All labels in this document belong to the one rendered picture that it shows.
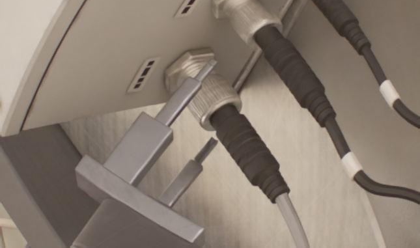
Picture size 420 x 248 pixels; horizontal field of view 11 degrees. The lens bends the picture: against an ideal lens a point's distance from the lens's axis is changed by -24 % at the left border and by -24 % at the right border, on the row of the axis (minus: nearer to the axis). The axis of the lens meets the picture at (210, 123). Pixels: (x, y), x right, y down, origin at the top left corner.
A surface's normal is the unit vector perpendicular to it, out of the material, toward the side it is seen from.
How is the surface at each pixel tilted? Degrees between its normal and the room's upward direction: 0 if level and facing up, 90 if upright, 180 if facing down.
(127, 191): 50
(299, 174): 90
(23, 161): 37
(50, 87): 132
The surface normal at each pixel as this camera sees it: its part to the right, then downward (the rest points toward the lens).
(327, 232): -0.74, 0.12
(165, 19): 0.52, 0.72
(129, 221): 0.00, -0.53
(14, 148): 0.35, -0.77
